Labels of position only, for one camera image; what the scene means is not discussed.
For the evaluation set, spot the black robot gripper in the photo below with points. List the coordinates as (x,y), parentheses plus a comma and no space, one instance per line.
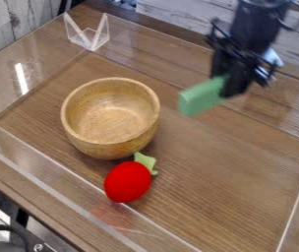
(244,56)

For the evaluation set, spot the green rectangular block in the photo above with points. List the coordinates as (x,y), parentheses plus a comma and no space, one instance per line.
(202,96)

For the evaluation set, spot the brown wooden bowl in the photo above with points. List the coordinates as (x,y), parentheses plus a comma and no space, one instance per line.
(110,117)

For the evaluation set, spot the red plush strawberry toy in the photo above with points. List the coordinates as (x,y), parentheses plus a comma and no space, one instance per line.
(129,181)

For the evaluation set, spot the clear acrylic tray enclosure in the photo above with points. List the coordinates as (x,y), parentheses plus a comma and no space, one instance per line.
(226,193)

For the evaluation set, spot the black metal frame bracket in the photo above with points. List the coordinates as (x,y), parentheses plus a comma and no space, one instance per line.
(19,222)

